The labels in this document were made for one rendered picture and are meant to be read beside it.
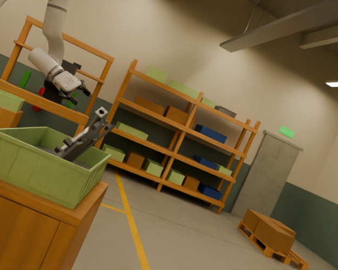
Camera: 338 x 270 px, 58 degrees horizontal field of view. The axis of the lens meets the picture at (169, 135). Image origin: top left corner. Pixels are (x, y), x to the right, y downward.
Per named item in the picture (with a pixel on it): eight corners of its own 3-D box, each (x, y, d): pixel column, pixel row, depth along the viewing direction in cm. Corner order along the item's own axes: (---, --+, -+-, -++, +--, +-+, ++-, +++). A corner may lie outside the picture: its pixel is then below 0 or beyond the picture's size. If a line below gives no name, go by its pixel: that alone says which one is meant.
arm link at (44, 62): (53, 78, 153) (44, 77, 144) (34, 60, 153) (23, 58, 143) (63, 66, 152) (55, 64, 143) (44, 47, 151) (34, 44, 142)
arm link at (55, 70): (48, 69, 141) (53, 74, 141) (62, 62, 147) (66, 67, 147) (44, 81, 147) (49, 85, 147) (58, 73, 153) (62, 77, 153)
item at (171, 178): (220, 215, 657) (263, 120, 653) (87, 164, 575) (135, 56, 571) (211, 206, 709) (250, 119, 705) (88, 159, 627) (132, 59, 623)
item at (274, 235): (236, 227, 610) (245, 207, 609) (270, 240, 625) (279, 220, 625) (265, 256, 492) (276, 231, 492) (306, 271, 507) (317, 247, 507)
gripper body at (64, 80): (51, 74, 141) (68, 90, 141) (66, 65, 148) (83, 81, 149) (47, 83, 146) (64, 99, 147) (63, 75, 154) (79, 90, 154)
